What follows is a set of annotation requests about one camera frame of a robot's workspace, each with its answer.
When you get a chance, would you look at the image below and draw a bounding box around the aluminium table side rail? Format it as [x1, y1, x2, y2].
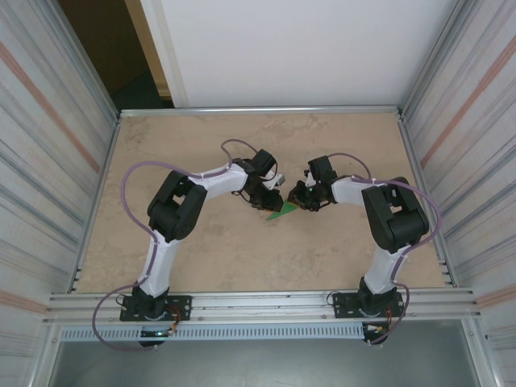
[397, 112, 459, 288]
[71, 114, 123, 293]

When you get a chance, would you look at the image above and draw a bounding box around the small yellow cable connector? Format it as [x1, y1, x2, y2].
[362, 322, 390, 338]

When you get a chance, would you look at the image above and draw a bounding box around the long aluminium mounting rail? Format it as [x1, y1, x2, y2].
[42, 286, 484, 327]

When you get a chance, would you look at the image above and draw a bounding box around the grey metal lower panel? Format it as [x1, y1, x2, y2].
[48, 340, 483, 387]

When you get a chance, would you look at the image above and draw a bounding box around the grey slotted cable duct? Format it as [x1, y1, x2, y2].
[58, 322, 367, 343]

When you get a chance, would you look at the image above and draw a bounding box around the aluminium frame post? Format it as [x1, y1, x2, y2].
[397, 0, 481, 118]

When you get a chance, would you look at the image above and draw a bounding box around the green paper sheet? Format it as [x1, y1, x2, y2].
[265, 200, 300, 222]

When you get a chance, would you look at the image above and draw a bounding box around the tan wooden door edge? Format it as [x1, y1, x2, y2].
[123, 0, 175, 98]

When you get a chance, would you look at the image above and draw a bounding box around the aluminium table edge rail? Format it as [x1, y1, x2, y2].
[118, 105, 406, 120]

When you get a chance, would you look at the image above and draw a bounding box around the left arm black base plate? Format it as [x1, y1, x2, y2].
[119, 295, 193, 323]

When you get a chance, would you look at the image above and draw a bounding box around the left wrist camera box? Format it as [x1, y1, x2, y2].
[264, 172, 287, 190]

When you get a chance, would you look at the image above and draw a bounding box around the white door frame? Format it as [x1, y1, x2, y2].
[139, 0, 190, 109]

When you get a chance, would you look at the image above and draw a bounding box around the small circuit board with LED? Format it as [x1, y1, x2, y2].
[139, 328, 179, 339]

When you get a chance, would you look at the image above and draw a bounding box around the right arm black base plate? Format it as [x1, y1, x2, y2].
[331, 290, 406, 319]

